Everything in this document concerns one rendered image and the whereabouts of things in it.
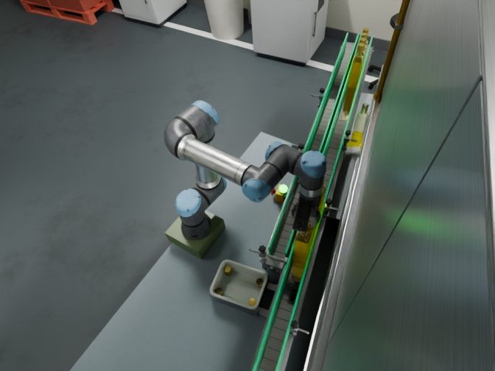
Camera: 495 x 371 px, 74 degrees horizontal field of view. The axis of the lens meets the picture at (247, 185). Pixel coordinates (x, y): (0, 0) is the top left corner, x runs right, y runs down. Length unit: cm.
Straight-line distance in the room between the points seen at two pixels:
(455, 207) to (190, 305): 147
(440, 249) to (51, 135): 386
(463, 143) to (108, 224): 281
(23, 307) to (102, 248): 63
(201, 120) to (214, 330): 89
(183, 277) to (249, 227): 41
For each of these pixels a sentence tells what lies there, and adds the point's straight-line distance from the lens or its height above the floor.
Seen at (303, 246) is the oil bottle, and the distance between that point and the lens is 136.
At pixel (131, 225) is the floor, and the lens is 283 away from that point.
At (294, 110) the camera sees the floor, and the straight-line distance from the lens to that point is 344.
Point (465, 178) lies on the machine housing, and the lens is 20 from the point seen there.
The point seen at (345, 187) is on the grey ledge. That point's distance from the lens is 173.
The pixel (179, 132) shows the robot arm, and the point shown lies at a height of 147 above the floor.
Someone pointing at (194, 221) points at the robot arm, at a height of 97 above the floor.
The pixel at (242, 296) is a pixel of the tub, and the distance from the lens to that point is 156.
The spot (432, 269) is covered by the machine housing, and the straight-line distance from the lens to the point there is 21.
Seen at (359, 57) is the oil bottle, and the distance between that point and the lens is 218.
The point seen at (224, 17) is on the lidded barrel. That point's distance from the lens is 443.
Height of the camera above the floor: 225
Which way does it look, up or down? 53 degrees down
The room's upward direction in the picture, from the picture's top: 7 degrees counter-clockwise
